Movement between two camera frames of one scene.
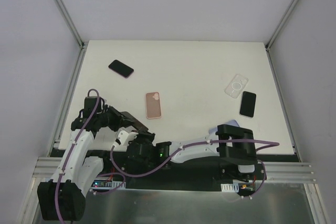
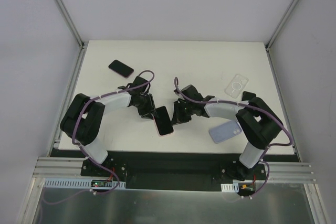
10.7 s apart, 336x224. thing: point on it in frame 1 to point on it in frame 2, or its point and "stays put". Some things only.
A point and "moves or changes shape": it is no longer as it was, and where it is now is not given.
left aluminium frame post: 82,44 stays put
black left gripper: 115,115 to 151,106
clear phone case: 235,87 stays put
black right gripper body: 143,137 to 180,111
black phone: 129,117 to 163,120
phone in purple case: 121,68 stays put
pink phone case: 153,103 moves or changes shape
